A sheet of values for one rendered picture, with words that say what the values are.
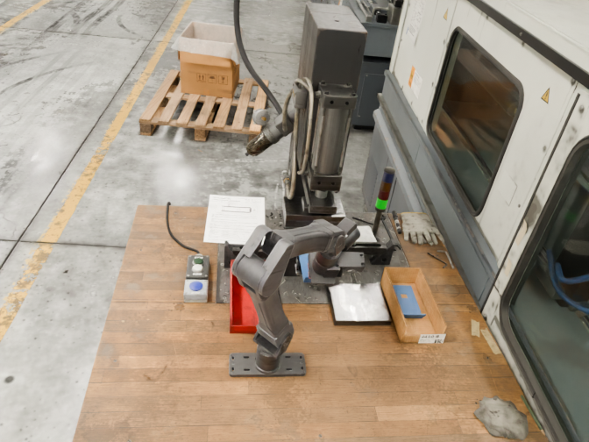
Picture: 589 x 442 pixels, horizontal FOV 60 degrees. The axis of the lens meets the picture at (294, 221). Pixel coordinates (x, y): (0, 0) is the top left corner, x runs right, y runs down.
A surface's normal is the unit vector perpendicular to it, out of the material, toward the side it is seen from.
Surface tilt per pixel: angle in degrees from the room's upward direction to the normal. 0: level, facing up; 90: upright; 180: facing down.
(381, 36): 90
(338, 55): 90
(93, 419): 0
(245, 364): 0
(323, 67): 90
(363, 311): 0
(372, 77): 90
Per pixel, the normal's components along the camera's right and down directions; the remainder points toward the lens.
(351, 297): 0.11, -0.81
